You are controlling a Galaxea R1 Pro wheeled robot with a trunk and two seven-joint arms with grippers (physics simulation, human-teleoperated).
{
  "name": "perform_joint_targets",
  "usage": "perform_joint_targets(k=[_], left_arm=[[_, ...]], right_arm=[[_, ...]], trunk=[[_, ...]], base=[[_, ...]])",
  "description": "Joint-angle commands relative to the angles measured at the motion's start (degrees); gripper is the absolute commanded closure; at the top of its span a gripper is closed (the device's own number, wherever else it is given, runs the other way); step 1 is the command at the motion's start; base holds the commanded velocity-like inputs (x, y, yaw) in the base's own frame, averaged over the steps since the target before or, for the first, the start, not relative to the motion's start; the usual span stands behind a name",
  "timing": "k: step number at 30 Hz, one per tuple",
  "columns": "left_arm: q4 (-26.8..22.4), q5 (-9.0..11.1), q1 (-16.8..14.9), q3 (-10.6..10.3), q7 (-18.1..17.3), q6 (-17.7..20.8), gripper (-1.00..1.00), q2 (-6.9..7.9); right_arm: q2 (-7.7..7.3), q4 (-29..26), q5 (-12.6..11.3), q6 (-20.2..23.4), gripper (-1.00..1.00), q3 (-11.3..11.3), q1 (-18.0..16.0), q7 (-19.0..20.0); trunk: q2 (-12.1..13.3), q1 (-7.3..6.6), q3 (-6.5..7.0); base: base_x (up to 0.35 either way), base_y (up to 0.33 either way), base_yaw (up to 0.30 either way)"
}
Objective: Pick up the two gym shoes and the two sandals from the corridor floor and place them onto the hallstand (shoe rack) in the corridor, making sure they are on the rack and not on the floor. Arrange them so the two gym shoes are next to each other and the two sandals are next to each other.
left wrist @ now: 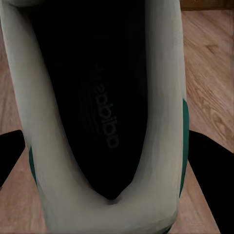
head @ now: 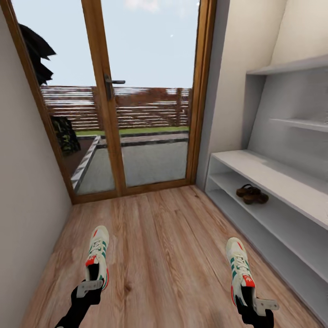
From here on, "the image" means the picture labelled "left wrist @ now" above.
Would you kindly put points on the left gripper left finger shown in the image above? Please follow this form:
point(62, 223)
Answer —
point(12, 145)

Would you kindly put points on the gym shoe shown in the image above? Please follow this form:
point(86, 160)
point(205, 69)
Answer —
point(101, 93)

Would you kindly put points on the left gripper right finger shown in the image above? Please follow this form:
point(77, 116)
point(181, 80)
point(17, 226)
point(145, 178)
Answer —
point(213, 166)

